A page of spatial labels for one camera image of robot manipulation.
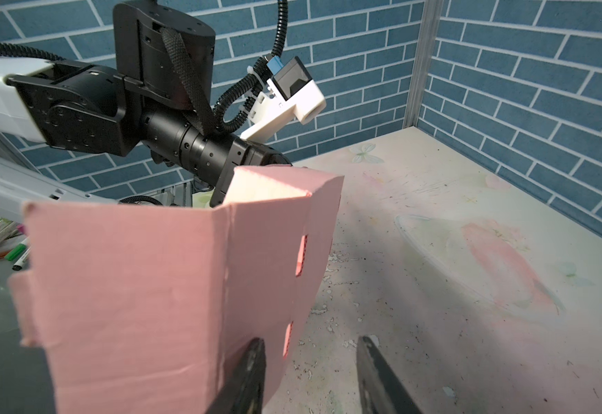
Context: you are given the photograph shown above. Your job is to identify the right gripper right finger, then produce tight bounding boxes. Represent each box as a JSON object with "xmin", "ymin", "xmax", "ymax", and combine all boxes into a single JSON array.
[{"xmin": 356, "ymin": 336, "xmax": 422, "ymax": 414}]

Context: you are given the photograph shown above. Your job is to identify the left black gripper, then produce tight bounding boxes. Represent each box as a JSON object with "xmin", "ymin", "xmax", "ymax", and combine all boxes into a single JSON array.
[{"xmin": 197, "ymin": 139, "xmax": 292, "ymax": 207}]

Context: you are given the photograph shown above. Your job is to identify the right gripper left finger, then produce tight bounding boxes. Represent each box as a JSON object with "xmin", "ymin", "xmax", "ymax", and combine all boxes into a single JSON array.
[{"xmin": 205, "ymin": 338, "xmax": 266, "ymax": 414}]

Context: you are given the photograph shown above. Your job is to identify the pink paper box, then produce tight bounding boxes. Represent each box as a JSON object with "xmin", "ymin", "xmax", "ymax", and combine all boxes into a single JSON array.
[{"xmin": 9, "ymin": 165, "xmax": 344, "ymax": 413}]

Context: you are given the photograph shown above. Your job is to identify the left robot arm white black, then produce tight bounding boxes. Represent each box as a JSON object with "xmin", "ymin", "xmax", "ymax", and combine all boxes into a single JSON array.
[{"xmin": 0, "ymin": 1, "xmax": 289, "ymax": 207}]

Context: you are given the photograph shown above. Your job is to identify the markers on side table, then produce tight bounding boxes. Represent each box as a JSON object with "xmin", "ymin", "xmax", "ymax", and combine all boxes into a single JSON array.
[{"xmin": 0, "ymin": 211, "xmax": 33, "ymax": 286}]

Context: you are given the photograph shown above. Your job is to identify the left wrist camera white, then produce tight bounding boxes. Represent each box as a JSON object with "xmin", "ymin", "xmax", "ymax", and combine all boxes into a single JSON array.
[{"xmin": 240, "ymin": 56, "xmax": 327, "ymax": 143}]

